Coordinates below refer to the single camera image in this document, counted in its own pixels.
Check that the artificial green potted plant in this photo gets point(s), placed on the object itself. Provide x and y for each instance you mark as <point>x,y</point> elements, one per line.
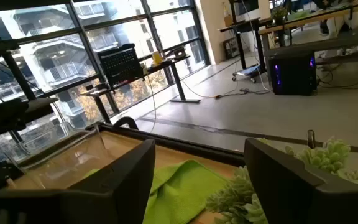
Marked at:
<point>331,155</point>

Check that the small wheeled dolly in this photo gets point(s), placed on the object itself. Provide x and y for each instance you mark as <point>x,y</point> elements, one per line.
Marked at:
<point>247,71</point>

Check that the wood top workbench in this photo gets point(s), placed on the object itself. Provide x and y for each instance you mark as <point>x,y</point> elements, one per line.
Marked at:
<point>306,17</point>

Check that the clear plastic basket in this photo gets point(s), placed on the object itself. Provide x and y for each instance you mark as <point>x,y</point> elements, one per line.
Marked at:
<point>73,161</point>

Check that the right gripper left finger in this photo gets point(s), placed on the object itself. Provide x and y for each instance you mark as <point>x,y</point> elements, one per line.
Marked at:
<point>104,205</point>

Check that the black perforated panel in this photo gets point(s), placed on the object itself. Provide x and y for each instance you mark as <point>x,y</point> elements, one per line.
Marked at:
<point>120,65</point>

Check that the yellow cup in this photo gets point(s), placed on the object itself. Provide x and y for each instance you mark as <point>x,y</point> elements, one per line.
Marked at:
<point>156,58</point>

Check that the large glass window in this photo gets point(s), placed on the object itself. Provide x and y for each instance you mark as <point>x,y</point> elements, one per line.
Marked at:
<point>57,46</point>

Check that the black frame bracket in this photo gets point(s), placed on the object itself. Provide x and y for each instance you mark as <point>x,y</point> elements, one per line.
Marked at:
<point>125,118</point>
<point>311,140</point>

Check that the black computer tower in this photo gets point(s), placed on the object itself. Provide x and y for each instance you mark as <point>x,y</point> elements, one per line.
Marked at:
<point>294,74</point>

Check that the small potted desk plant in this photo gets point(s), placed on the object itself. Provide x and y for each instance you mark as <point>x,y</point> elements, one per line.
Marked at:
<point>280,14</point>

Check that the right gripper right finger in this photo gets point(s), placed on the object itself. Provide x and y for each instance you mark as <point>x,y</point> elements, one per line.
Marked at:
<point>291,199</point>

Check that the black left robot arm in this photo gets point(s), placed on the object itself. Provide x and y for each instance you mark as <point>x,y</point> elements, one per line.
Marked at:
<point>2,116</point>

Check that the green microfiber towel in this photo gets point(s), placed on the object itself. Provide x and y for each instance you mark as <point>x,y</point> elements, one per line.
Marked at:
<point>182,189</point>

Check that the black standing desk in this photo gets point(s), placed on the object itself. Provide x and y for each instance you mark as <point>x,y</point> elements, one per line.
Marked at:
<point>179,81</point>
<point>239,46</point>

